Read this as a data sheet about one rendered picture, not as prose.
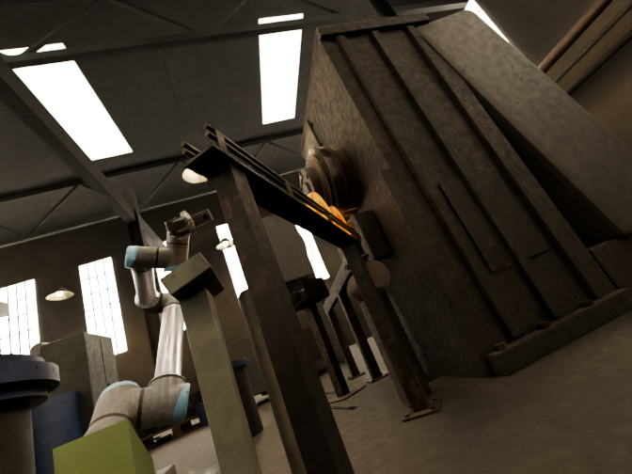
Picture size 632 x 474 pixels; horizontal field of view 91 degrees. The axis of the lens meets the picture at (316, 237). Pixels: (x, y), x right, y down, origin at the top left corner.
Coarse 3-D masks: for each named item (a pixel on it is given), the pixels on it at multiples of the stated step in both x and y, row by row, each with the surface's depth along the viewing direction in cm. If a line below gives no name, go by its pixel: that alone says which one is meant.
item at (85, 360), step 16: (80, 336) 362; (96, 336) 389; (48, 352) 352; (64, 352) 353; (80, 352) 355; (96, 352) 376; (112, 352) 415; (64, 368) 348; (80, 368) 349; (96, 368) 366; (112, 368) 402; (64, 384) 342; (80, 384) 344; (96, 384) 355; (80, 400) 338; (96, 400) 345
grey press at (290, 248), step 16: (272, 224) 454; (288, 224) 460; (272, 240) 443; (288, 240) 449; (304, 240) 465; (288, 256) 438; (304, 256) 445; (288, 272) 428; (304, 272) 434; (288, 288) 446; (320, 304) 448; (304, 320) 432; (320, 352) 418; (336, 352) 425; (320, 368) 411
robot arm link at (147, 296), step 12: (132, 252) 124; (144, 252) 126; (156, 252) 127; (132, 264) 124; (144, 264) 126; (156, 264) 128; (144, 276) 136; (144, 288) 146; (144, 300) 158; (156, 300) 167; (156, 312) 172
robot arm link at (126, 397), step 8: (112, 384) 127; (120, 384) 127; (128, 384) 128; (136, 384) 132; (104, 392) 123; (112, 392) 122; (120, 392) 123; (128, 392) 124; (136, 392) 124; (104, 400) 120; (112, 400) 119; (120, 400) 120; (128, 400) 121; (136, 400) 122; (96, 408) 118; (104, 408) 116; (112, 408) 116; (120, 408) 117; (128, 408) 119; (136, 408) 120; (96, 416) 114; (136, 416) 119; (136, 424) 120
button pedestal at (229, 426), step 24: (192, 264) 75; (168, 288) 72; (192, 288) 77; (216, 288) 91; (192, 312) 77; (216, 312) 86; (192, 336) 75; (216, 336) 76; (216, 360) 74; (216, 384) 72; (216, 408) 70; (240, 408) 73; (216, 432) 68; (240, 432) 69; (216, 456) 67; (240, 456) 67
